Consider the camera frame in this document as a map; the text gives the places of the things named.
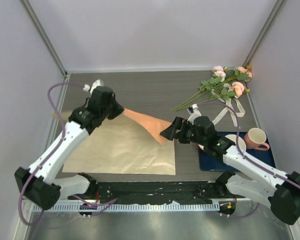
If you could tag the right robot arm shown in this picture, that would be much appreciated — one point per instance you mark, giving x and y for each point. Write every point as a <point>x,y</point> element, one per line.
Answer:
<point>273,188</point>

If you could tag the pink mug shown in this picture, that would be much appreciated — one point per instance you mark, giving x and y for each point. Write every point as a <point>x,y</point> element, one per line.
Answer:
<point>255,139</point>

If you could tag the peach fake flower with buds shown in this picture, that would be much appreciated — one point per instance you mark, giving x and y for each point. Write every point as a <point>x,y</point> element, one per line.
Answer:
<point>239,74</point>

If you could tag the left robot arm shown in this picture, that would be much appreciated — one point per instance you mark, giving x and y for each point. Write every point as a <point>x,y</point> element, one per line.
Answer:
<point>38,182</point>

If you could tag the right white bowl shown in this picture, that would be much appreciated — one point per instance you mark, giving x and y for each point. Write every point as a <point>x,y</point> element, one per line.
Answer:
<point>241,142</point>

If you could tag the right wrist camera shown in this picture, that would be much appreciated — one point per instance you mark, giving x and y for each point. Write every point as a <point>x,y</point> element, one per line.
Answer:
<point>194,113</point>

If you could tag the light pink fake flower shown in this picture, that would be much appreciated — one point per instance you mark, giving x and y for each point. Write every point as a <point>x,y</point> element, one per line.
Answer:
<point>218,76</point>

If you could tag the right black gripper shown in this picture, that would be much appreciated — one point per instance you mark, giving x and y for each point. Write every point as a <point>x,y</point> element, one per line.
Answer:
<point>170,133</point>

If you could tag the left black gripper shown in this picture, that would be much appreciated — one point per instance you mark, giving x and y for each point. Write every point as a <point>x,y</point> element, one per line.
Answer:
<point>118,111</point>

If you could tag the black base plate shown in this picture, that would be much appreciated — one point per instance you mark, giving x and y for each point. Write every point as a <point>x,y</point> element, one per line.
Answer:
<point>159,192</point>

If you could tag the white slotted cable duct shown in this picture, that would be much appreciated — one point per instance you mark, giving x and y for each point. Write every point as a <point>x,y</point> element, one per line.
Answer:
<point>75,206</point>

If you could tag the orange beige wrapping paper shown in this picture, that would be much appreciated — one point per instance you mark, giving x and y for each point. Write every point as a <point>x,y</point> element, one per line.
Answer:
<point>129,144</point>

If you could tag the cream ribbon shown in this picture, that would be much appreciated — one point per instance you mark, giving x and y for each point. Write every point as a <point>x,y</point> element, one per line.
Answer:
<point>230,110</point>

